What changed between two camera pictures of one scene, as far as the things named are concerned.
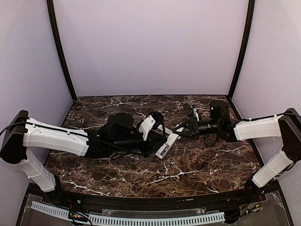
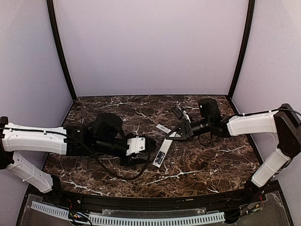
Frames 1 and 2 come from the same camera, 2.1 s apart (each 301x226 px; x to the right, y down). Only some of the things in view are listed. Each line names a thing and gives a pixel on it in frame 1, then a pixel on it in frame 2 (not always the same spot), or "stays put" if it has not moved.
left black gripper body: [149, 140] → [127, 160]
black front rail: [96, 201] stays put
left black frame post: [53, 23] stays put
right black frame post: [243, 51] stays put
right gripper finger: [186, 134] → [182, 138]
